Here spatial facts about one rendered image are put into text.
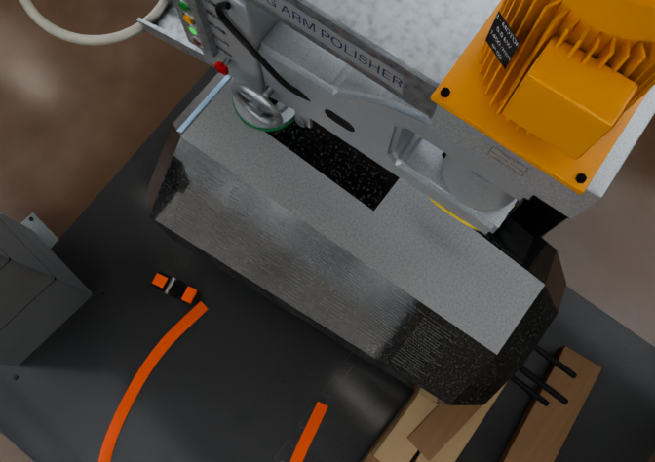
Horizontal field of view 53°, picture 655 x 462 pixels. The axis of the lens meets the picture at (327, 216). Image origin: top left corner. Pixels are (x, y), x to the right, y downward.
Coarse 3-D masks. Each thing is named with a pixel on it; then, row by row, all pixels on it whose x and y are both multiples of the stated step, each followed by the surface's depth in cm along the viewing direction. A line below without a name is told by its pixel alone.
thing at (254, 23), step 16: (224, 0) 131; (240, 0) 129; (208, 16) 144; (240, 16) 133; (256, 16) 135; (272, 16) 141; (240, 32) 140; (256, 32) 139; (224, 48) 154; (240, 48) 148; (256, 48) 145; (240, 64) 157; (256, 64) 151; (240, 80) 167; (256, 80) 159
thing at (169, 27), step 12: (168, 0) 199; (168, 12) 200; (144, 24) 195; (156, 24) 199; (168, 24) 198; (180, 24) 197; (156, 36) 198; (168, 36) 191; (180, 36) 195; (180, 48) 192; (192, 48) 186; (204, 60) 189; (276, 96) 176; (300, 120) 170
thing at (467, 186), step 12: (444, 156) 148; (444, 168) 147; (456, 168) 138; (468, 168) 131; (444, 180) 149; (456, 180) 141; (468, 180) 136; (480, 180) 132; (456, 192) 145; (468, 192) 141; (480, 192) 137; (492, 192) 135; (504, 192) 134; (468, 204) 146; (480, 204) 144; (492, 204) 143; (504, 204) 145
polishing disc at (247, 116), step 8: (240, 104) 198; (280, 104) 198; (240, 112) 197; (248, 112) 197; (264, 112) 197; (280, 112) 197; (288, 112) 197; (248, 120) 196; (256, 120) 196; (288, 120) 196; (264, 128) 197; (272, 128) 197
